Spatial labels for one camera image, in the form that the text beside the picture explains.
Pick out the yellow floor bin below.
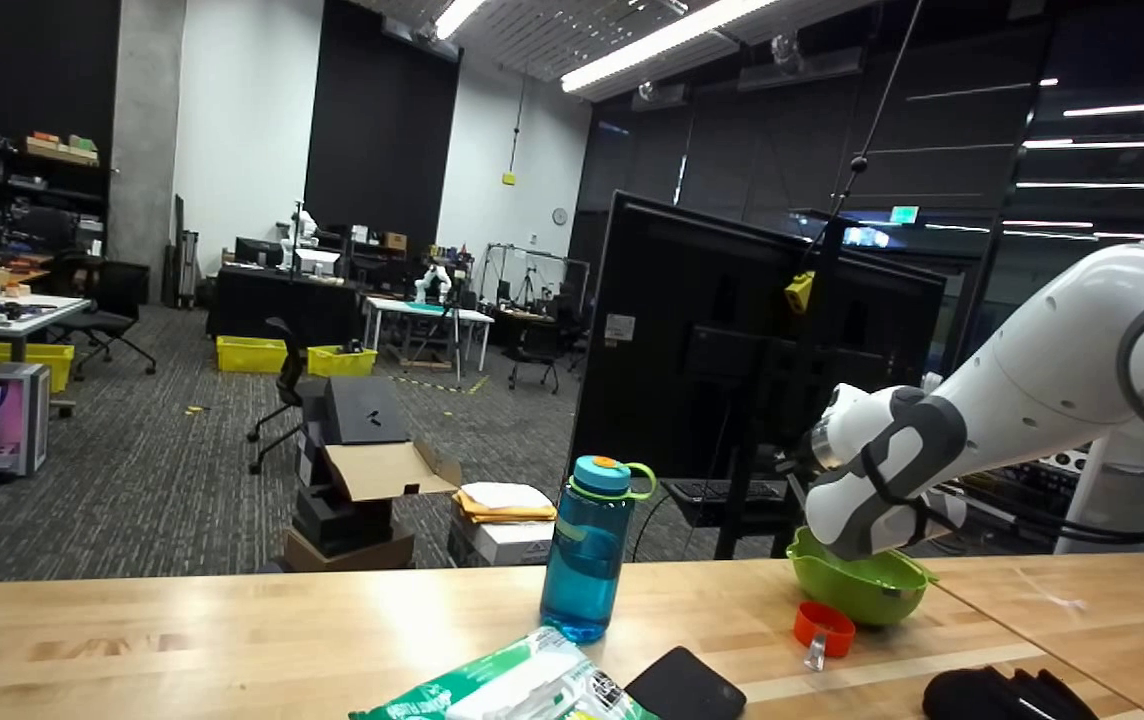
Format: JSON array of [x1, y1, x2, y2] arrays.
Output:
[[211, 330, 292, 381], [0, 336, 78, 394], [305, 342, 380, 381]]

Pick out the green wipes packet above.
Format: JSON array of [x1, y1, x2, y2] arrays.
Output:
[[349, 622, 665, 720]]

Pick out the green plastic bowl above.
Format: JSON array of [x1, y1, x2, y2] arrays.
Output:
[[784, 524, 938, 630]]

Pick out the long ceiling light strip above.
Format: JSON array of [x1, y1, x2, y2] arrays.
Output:
[[559, 0, 784, 96]]

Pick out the white lab table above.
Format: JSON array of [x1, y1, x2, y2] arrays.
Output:
[[359, 291, 495, 384]]

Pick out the black folded cloth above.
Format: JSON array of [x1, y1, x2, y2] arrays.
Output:
[[922, 665, 1102, 720]]

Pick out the dark box with label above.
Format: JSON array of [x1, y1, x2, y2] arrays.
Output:
[[318, 376, 413, 449]]

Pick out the black partition panel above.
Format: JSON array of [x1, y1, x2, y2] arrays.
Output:
[[570, 193, 947, 483]]

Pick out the black square wallet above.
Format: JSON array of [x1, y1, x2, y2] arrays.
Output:
[[625, 643, 752, 720]]

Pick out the orange measuring cup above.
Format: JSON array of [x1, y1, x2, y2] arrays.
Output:
[[789, 594, 859, 670]]

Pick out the black office chair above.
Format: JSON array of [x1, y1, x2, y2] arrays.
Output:
[[244, 313, 318, 477], [64, 256, 160, 376]]

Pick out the black lab bench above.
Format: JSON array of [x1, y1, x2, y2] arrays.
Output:
[[203, 259, 367, 348]]

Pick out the open cardboard box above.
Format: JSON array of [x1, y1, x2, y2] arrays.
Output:
[[319, 435, 464, 506]]

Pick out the blue water bottle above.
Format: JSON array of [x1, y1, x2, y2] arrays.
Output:
[[535, 450, 665, 646]]

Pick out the short ceiling light strip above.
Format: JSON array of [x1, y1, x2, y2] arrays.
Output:
[[431, 0, 487, 44]]

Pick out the yellow paper tag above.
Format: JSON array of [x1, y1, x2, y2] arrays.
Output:
[[784, 266, 821, 317]]

